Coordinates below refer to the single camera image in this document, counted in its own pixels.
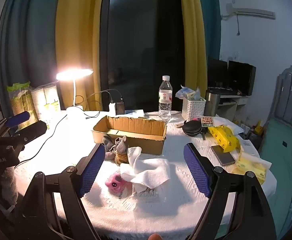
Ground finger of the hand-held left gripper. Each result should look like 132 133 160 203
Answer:
0 111 31 133
1 121 48 150

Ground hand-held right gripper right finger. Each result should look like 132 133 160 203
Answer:
183 142 277 240

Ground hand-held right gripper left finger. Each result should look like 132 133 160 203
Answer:
15 142 106 240

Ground pink plush toy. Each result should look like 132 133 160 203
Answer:
105 171 133 194

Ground grey baby socks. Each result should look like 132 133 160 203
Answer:
103 134 116 160

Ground grey dotted sock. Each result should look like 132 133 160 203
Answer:
114 135 128 155

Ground white towel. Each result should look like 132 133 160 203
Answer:
120 146 171 193

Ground cardboard box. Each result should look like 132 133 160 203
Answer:
91 115 167 155

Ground green topped paper cup pack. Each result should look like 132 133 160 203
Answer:
7 81 37 120

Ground dark phone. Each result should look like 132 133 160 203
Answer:
211 144 236 167

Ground tree print paper cup pack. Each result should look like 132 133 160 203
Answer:
31 84 62 128

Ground black round case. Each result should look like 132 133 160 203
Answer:
182 120 203 137

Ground checkered card box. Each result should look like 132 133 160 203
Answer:
200 116 215 127

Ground yellow tissue pack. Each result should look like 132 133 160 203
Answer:
232 152 270 185

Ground white perforated basket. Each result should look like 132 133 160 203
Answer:
182 96 206 121

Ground steel tumbler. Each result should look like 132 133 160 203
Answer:
205 89 221 117

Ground white desk lamp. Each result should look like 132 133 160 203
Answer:
56 68 94 122

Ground white power strip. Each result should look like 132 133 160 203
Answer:
125 109 144 118

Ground white computer desk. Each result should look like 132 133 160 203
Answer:
207 87 249 120

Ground crumpled snack packets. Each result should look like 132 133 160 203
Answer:
175 85 204 102

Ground clear water bottle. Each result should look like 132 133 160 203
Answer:
158 75 173 123

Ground teal panel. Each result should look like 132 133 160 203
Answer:
258 119 292 230

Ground teal curtain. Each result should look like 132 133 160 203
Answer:
0 0 64 93
196 0 221 60

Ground black monitor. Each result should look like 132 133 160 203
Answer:
207 57 229 89
228 60 256 96

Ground yellow curtain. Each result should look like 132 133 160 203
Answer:
56 0 109 112
178 0 209 98

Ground grey folded bed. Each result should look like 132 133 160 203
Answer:
267 65 292 135

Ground dark glass window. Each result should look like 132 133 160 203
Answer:
100 0 189 113

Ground white air conditioner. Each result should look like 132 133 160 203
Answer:
226 2 276 20

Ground black lamp cable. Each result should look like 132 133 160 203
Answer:
19 114 69 163

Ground black charger cable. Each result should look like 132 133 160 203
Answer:
75 89 123 105

